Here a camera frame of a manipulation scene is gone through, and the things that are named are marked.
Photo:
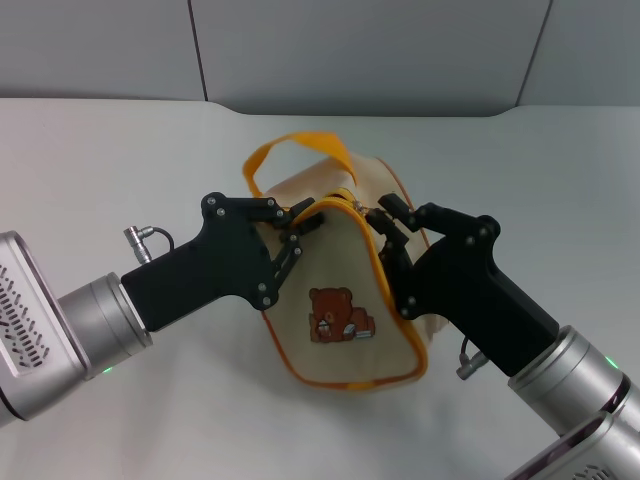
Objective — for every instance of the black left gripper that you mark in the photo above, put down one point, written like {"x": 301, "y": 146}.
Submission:
{"x": 220, "y": 265}

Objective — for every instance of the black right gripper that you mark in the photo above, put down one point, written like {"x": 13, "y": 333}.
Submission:
{"x": 460, "y": 285}

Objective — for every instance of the silver metal zipper pull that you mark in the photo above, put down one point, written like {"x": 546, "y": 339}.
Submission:
{"x": 361, "y": 208}

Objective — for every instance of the cream food bag yellow zipper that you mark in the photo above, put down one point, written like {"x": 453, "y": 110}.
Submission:
{"x": 340, "y": 265}

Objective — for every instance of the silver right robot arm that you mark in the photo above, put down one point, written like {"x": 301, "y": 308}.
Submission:
{"x": 585, "y": 395}

